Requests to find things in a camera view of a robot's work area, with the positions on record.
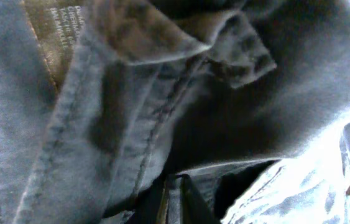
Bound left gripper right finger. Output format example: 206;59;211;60
180;175;221;224

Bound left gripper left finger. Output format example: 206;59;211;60
125;179;165;224

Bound dark blue denim shorts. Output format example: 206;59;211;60
0;1;350;223

